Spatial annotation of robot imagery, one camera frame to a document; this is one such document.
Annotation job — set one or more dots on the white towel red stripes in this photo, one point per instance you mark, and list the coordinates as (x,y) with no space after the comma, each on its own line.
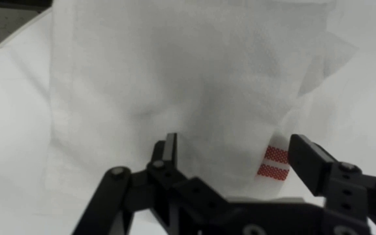
(231,79)

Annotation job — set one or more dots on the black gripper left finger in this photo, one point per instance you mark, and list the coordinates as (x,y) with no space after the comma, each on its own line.
(182,205)

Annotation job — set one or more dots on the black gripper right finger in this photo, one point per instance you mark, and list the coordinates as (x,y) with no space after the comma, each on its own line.
(350,196)

